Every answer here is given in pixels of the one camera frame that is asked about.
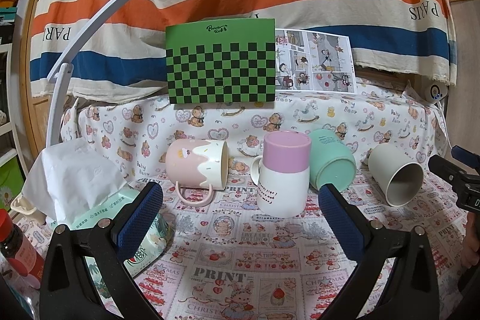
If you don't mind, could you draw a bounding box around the grey white cup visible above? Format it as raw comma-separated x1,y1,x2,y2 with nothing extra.
368,144,424,207

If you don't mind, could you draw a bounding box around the white round speaker device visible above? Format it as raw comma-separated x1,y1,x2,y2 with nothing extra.
424,82,448,104

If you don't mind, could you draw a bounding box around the green checkered box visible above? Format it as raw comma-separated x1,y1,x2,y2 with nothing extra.
165,18,276,105

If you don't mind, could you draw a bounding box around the pink and white mug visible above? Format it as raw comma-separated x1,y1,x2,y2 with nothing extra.
250,131,312,218

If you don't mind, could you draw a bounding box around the person's hand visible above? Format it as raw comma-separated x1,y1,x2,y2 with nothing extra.
460,212,479,269

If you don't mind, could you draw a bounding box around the red capped bottle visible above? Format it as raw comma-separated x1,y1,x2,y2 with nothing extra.
0,209,44,290

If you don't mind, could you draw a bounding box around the mint green cup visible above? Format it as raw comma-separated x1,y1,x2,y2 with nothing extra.
308,129,356,192

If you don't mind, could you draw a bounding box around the baby bear print cloth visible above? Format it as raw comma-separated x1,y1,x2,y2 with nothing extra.
60,79,448,181

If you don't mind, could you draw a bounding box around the pink cream drip mug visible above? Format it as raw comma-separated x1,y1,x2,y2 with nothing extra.
165,139,229,208

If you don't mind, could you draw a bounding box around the comic strip sheet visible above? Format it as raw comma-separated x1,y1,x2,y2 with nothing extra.
275,28,357,94

